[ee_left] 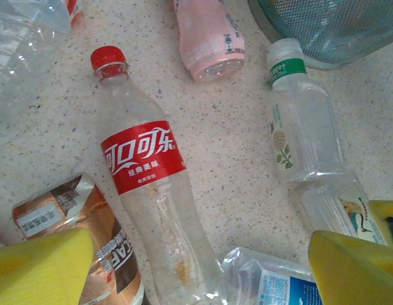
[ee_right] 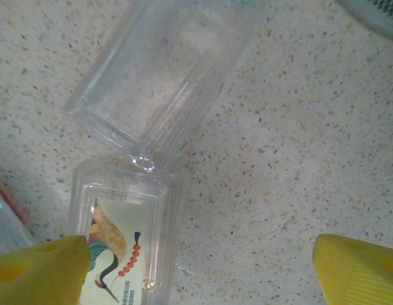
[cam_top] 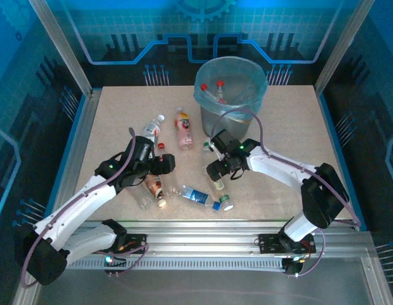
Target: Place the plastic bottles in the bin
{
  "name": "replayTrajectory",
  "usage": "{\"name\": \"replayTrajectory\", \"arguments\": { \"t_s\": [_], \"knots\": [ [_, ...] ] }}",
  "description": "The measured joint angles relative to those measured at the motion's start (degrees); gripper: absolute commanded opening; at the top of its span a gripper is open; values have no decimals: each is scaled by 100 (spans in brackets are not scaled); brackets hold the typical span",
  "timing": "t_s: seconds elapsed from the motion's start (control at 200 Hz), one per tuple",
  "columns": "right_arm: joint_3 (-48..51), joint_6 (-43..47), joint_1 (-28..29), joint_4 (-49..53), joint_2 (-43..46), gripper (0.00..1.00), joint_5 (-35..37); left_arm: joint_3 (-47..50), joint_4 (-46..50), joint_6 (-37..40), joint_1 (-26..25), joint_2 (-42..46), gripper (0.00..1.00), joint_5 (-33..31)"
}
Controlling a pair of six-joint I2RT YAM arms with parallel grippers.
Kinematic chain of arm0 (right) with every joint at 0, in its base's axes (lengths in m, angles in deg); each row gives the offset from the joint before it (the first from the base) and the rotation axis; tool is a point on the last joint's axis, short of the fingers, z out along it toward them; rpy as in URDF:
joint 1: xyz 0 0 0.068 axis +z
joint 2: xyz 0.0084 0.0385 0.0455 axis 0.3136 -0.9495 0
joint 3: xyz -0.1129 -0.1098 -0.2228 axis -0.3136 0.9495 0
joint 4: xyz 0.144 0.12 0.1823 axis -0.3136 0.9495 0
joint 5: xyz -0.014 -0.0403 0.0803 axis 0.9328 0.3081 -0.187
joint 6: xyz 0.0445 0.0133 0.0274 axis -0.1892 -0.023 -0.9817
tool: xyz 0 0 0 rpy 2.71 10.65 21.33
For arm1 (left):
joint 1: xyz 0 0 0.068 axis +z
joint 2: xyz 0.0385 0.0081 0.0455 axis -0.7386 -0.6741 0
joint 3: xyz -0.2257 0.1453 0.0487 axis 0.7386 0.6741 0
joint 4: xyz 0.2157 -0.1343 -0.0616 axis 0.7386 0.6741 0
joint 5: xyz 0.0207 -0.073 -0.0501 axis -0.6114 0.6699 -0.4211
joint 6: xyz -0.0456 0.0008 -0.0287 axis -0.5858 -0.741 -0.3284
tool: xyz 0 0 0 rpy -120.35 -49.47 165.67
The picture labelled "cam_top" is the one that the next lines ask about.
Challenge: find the clear bottle green cap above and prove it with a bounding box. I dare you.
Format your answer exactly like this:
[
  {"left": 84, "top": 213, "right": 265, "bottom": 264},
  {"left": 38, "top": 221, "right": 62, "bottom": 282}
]
[{"left": 201, "top": 141, "right": 227, "bottom": 191}]

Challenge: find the grey waste bin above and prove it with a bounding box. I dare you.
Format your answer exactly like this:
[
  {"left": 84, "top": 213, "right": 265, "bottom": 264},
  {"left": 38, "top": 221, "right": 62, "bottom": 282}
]
[{"left": 194, "top": 56, "right": 269, "bottom": 138}]

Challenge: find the brown label plastic bottle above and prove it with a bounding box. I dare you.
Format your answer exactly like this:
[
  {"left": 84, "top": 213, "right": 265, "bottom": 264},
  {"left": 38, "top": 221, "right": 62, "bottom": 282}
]
[{"left": 144, "top": 174, "right": 168, "bottom": 210}]

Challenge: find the white cap water bottle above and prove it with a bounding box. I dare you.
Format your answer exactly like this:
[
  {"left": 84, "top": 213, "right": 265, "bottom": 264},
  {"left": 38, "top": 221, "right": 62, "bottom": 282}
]
[{"left": 142, "top": 113, "right": 166, "bottom": 147}]

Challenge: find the blue label water bottle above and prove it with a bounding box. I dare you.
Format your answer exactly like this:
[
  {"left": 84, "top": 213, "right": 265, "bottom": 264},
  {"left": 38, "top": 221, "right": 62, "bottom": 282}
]
[{"left": 180, "top": 185, "right": 222, "bottom": 212}]

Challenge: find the clear plastic bottle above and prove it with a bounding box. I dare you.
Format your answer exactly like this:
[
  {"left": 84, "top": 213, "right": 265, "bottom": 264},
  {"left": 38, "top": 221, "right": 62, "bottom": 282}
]
[{"left": 132, "top": 186, "right": 156, "bottom": 211}]

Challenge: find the pink label drink bottle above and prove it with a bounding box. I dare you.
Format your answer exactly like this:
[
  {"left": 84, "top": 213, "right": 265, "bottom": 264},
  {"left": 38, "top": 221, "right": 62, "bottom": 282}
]
[{"left": 173, "top": 107, "right": 194, "bottom": 151}]

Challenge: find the clear bottle red cap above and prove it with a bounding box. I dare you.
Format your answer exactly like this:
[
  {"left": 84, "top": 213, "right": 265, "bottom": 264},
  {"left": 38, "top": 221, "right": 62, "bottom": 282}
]
[{"left": 215, "top": 80, "right": 229, "bottom": 102}]

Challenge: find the large clear bottle red label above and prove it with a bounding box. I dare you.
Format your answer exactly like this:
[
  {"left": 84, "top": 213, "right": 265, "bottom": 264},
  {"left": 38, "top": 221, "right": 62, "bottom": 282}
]
[{"left": 199, "top": 82, "right": 229, "bottom": 105}]

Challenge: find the blue plastic bin liner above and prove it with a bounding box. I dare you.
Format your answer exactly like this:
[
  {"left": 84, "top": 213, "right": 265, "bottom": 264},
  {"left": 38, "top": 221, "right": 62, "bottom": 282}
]
[{"left": 194, "top": 56, "right": 269, "bottom": 123}]

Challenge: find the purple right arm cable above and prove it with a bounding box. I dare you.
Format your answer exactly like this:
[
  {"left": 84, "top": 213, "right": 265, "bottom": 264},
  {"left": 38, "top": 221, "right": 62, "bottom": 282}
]
[{"left": 210, "top": 108, "right": 362, "bottom": 228}]

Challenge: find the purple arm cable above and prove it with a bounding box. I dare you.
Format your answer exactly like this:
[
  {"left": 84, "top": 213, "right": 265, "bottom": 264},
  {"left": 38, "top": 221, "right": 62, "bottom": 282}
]
[
  {"left": 20, "top": 126, "right": 137, "bottom": 290},
  {"left": 210, "top": 108, "right": 362, "bottom": 228}
]

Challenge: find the aluminium table side rail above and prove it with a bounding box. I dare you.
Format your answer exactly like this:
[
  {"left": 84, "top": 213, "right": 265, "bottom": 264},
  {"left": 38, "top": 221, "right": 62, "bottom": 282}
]
[{"left": 55, "top": 88, "right": 103, "bottom": 204}]

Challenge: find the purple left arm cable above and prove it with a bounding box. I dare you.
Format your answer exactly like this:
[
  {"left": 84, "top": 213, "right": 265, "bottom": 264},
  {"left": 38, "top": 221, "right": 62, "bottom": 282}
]
[{"left": 20, "top": 126, "right": 137, "bottom": 290}]

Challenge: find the aluminium mounting rail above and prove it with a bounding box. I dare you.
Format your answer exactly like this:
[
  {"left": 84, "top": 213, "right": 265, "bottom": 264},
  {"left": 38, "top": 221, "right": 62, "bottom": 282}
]
[{"left": 81, "top": 219, "right": 357, "bottom": 255}]

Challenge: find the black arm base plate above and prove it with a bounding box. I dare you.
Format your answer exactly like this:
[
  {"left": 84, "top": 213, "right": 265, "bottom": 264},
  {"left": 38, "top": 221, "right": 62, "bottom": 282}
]
[
  {"left": 113, "top": 233, "right": 149, "bottom": 255},
  {"left": 256, "top": 233, "right": 316, "bottom": 255}
]

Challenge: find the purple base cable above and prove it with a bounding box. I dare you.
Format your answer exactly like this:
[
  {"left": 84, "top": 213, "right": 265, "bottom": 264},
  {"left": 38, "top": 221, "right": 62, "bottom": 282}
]
[
  {"left": 93, "top": 243, "right": 151, "bottom": 277},
  {"left": 288, "top": 230, "right": 327, "bottom": 278}
]

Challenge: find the slotted metal cable duct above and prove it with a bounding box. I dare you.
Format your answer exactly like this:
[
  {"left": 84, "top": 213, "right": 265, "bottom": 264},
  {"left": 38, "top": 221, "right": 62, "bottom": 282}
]
[{"left": 65, "top": 255, "right": 289, "bottom": 273}]

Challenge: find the aluminium frame post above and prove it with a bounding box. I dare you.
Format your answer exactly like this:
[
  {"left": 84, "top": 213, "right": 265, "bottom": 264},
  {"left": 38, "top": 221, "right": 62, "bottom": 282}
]
[
  {"left": 313, "top": 0, "right": 376, "bottom": 96},
  {"left": 27, "top": 0, "right": 95, "bottom": 98}
]

